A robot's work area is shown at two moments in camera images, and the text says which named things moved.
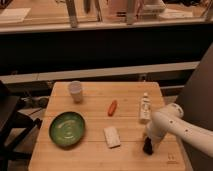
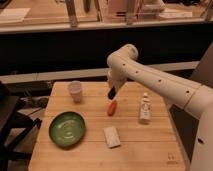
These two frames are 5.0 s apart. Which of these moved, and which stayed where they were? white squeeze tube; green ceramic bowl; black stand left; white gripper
Moved: white gripper
Stayed: white squeeze tube; black stand left; green ceramic bowl
